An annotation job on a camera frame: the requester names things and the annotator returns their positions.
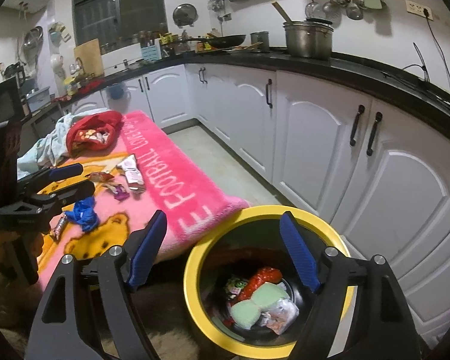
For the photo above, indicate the yellow rimmed trash bin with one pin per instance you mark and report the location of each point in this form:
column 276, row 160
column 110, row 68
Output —
column 237, row 249

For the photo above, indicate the small steel cup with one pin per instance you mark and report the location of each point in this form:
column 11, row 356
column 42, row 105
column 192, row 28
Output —
column 260, row 41

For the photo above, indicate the left hand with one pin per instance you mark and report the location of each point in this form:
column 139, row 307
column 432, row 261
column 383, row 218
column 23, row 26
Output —
column 8, row 237

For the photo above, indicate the blue utensil holder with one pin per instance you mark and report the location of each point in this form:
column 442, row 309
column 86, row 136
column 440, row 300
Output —
column 151, row 53

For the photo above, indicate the red foil wrapper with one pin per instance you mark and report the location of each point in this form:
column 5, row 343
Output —
column 100, row 177

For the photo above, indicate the green mesh sponge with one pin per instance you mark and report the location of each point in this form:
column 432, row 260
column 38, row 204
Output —
column 246, row 313

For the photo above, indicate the pink cartoon blanket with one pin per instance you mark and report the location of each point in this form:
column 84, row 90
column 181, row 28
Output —
column 157, row 175

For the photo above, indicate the striped candy bar wrapper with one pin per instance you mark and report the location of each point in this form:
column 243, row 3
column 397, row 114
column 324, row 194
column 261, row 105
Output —
column 56, row 232

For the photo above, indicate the red colourful snack tube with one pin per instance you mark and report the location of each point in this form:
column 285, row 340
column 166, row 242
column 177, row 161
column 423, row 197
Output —
column 263, row 275

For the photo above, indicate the white plastic bag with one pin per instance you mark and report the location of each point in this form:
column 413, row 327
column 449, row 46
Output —
column 280, row 316

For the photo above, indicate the steel stock pot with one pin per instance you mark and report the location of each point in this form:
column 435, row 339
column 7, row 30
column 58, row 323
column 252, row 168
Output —
column 310, row 38

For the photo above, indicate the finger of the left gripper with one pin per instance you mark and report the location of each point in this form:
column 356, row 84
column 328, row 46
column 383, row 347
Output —
column 65, row 172
column 69, row 194

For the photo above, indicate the black wok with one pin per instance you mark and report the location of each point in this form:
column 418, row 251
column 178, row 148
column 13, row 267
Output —
column 219, row 42

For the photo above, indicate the blue crumpled wrapper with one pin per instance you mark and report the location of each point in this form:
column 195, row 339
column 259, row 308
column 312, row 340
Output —
column 84, row 215

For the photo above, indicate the black green snack wrapper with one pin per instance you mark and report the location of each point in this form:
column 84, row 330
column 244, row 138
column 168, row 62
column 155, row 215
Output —
column 234, row 287

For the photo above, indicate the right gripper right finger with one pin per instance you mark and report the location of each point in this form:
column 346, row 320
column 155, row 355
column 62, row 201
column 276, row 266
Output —
column 381, row 327

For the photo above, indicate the hanging pot lid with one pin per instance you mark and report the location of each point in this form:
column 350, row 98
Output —
column 184, row 15

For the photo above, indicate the white printed wrapper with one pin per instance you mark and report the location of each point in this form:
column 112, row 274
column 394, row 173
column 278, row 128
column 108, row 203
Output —
column 130, row 170

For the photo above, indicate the electric kettle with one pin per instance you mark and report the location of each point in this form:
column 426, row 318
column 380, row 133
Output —
column 16, row 71

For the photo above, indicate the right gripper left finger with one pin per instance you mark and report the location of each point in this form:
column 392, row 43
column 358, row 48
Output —
column 64, row 326

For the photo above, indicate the white kitchen cabinets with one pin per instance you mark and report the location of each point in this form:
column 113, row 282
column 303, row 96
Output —
column 378, row 175

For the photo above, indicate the purple candy wrapper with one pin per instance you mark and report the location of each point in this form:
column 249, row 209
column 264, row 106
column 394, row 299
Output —
column 119, row 192

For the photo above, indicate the red patterned cloth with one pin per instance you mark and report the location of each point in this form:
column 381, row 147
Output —
column 94, row 132

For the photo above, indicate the wooden cutting board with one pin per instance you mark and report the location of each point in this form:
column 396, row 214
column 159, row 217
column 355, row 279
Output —
column 90, row 55

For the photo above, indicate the light blue cloth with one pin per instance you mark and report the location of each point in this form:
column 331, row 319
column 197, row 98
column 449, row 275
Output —
column 52, row 149

